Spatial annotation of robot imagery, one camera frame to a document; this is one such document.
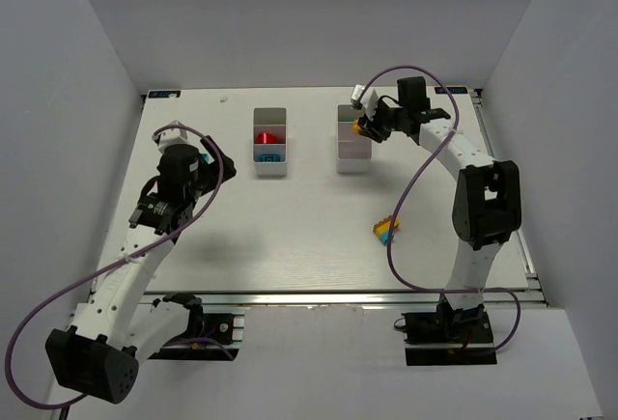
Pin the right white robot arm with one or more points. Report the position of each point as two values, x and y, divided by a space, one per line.
487 202

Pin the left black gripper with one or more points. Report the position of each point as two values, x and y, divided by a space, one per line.
212 161

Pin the right white divided container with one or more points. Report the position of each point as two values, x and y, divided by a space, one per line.
353 151

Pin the yellow orange teal lego stack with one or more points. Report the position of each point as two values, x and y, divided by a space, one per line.
386 226

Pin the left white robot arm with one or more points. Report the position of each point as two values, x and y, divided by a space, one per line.
100 353

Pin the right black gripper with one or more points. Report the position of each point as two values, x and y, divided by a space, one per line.
379 121

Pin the left white divided container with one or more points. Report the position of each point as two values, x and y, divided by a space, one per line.
269 148

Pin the yellow butterfly lego piece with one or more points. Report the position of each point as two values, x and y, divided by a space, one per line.
357 127

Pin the right blue table label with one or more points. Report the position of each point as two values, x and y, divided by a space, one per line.
453 90

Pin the red round lego piece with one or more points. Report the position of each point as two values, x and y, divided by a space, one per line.
266 138

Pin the teal printed lego piece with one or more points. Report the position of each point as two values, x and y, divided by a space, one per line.
270 158

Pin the blue table label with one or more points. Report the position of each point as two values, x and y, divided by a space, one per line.
163 94
453 90

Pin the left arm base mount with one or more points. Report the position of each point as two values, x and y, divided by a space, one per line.
212 334

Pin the white divided container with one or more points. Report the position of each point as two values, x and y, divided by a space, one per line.
353 151
269 148

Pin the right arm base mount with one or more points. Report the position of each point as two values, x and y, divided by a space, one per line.
445 337

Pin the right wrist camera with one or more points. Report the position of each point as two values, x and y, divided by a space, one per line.
365 99

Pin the aluminium rail frame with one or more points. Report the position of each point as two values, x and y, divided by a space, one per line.
526 298

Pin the left blue table label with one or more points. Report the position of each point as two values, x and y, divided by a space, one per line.
163 94

